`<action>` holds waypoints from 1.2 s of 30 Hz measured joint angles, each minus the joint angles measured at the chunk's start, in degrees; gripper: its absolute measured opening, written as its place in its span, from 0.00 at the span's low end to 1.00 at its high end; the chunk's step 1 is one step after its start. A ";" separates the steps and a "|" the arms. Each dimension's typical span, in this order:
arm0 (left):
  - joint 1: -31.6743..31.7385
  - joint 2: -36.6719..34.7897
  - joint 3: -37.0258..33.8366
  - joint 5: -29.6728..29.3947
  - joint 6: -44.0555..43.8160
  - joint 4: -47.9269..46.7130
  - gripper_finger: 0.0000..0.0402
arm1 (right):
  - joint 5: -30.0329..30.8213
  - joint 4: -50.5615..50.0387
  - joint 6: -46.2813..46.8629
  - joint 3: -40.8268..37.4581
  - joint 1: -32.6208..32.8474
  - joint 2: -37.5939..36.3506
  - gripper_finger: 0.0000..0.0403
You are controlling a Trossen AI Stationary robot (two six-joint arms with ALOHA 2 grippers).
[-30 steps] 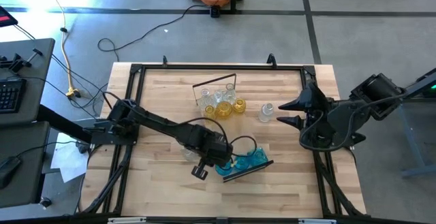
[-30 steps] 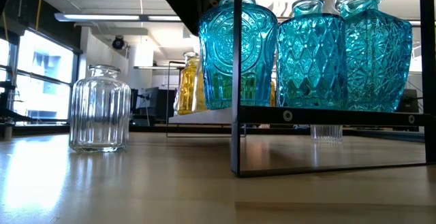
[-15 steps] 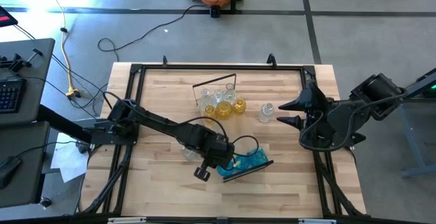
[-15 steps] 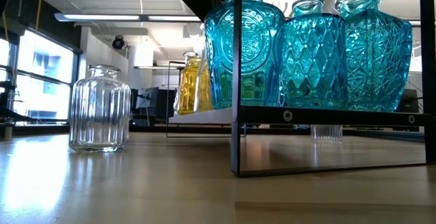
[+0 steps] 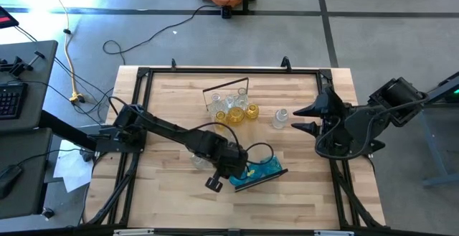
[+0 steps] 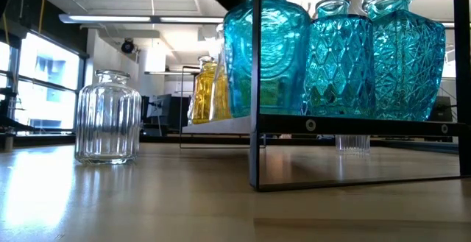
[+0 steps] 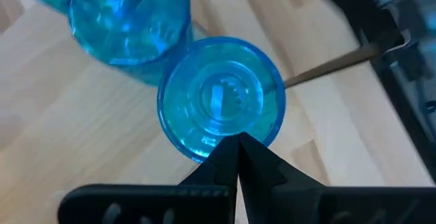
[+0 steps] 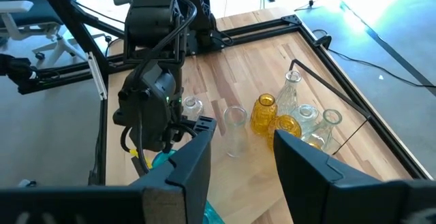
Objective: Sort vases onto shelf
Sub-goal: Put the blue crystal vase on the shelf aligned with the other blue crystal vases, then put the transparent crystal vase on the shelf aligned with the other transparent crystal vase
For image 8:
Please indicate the swivel chair base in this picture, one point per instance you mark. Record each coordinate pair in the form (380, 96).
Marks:
(58, 47)

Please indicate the yellow tag label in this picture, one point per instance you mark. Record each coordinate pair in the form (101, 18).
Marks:
(133, 153)

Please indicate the teal round glass vase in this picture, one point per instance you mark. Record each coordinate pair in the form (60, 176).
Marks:
(161, 159)

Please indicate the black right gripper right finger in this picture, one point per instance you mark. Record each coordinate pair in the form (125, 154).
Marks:
(323, 190)

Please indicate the clear glass cylinder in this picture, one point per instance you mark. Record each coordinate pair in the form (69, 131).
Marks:
(235, 132)

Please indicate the clear tall ribbed glass vase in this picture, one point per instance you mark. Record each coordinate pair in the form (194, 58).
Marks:
(287, 94)

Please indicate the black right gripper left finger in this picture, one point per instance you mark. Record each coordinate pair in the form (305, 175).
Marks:
(102, 203)

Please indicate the black table clamp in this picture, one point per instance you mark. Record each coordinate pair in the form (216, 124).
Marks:
(323, 42)

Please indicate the black aluminium rig frame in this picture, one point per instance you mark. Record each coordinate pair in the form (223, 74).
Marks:
(265, 30)

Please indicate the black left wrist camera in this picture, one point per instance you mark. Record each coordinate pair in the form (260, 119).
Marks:
(206, 123)

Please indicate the clear short ribbed glass jar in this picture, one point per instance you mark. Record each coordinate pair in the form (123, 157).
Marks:
(306, 116)

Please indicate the clear round glass jar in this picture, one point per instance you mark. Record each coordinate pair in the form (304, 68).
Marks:
(192, 108)

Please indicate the wooden shelf black metal frame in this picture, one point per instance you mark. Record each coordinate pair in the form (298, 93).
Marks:
(252, 183)

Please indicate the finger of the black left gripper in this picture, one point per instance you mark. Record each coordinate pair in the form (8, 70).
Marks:
(138, 164)

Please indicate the black office chair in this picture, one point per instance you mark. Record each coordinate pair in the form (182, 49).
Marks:
(34, 2)

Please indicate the clear slender hexagonal glass vase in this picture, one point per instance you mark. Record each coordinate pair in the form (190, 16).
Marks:
(323, 133)

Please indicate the silver aluminium bracket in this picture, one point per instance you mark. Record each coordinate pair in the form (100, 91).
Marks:
(97, 77)

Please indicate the wide yellow glass vase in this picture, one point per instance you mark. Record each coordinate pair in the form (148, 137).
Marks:
(284, 125)

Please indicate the teal faceted glass vase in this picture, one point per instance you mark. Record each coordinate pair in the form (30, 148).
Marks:
(211, 215)

